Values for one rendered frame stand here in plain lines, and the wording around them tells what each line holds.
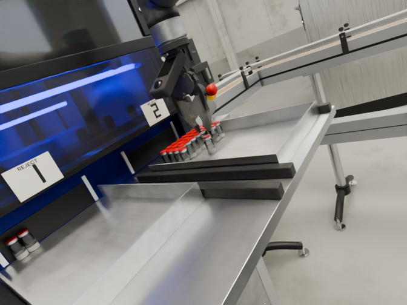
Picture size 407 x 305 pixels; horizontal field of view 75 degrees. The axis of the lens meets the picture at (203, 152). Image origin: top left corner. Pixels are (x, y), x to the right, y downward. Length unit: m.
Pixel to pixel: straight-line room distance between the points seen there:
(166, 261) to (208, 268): 0.07
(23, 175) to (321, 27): 2.73
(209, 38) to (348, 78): 8.30
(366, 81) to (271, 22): 7.47
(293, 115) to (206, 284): 0.49
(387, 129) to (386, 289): 0.71
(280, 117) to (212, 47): 10.18
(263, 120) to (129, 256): 0.50
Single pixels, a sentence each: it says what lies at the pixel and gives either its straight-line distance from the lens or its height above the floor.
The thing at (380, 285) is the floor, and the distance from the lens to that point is 1.43.
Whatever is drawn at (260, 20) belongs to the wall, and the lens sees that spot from 10.31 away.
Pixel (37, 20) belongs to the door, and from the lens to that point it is 0.68.
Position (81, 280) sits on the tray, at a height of 0.88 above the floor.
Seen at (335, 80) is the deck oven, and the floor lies 0.44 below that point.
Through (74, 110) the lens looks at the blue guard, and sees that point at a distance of 0.63.
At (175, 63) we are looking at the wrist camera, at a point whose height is 1.11.
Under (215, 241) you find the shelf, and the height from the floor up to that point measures 0.88.
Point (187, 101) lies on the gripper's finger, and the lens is 0.64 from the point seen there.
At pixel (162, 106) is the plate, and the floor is 1.02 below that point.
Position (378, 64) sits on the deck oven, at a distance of 3.03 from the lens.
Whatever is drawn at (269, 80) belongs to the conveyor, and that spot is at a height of 0.87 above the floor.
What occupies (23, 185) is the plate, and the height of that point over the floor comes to 1.01.
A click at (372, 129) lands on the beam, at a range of 1.55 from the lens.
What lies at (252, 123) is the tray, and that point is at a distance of 0.75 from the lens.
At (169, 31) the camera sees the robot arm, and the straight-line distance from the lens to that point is 0.61.
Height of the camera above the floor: 1.09
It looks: 18 degrees down
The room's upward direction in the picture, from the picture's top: 23 degrees counter-clockwise
